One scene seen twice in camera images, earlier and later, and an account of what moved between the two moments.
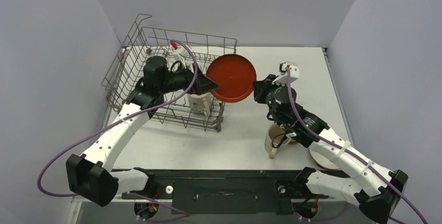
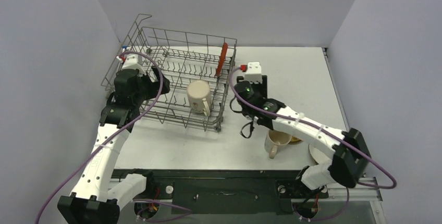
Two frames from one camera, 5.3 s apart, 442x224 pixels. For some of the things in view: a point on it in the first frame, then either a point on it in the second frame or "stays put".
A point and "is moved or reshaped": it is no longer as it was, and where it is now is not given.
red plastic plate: [234, 74] is moved or reshaped
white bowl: [322, 162] stays put
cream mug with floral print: [198, 103] stays put
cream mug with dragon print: [275, 137] stays put
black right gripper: [261, 91] to [260, 86]
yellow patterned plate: [292, 141] stays put
